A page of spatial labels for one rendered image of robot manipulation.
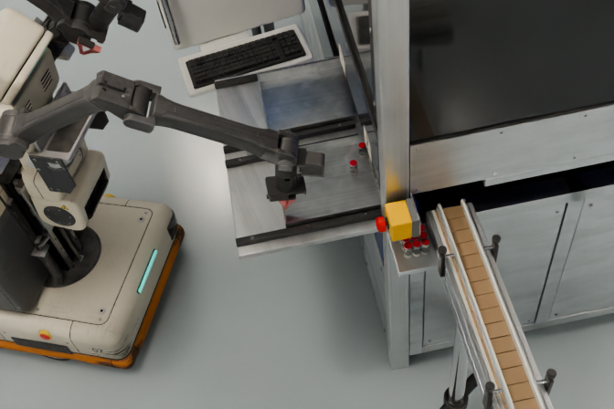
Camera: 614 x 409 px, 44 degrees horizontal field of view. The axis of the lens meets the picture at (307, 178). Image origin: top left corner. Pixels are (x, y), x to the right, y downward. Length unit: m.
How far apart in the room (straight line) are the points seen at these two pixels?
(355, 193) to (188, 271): 1.18
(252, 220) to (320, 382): 0.89
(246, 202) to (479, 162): 0.66
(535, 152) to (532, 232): 0.37
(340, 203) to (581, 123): 0.66
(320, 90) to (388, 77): 0.80
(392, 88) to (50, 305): 1.67
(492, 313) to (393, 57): 0.66
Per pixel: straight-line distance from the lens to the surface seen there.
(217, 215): 3.24
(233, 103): 2.40
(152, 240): 2.90
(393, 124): 1.71
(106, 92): 1.72
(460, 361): 2.31
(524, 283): 2.49
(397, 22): 1.51
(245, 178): 2.18
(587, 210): 2.25
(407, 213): 1.87
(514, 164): 1.96
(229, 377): 2.85
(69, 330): 2.80
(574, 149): 1.99
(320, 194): 2.11
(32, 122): 1.90
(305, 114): 2.31
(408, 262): 1.97
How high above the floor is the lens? 2.55
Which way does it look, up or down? 51 degrees down
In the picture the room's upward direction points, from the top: 10 degrees counter-clockwise
